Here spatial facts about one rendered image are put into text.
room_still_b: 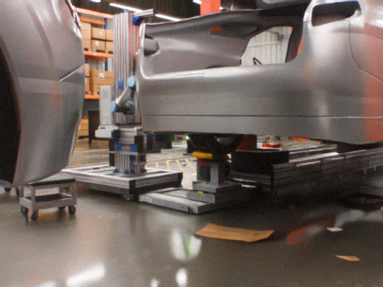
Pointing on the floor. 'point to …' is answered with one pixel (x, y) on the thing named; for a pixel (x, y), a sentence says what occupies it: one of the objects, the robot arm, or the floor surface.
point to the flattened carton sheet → (230, 233)
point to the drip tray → (372, 200)
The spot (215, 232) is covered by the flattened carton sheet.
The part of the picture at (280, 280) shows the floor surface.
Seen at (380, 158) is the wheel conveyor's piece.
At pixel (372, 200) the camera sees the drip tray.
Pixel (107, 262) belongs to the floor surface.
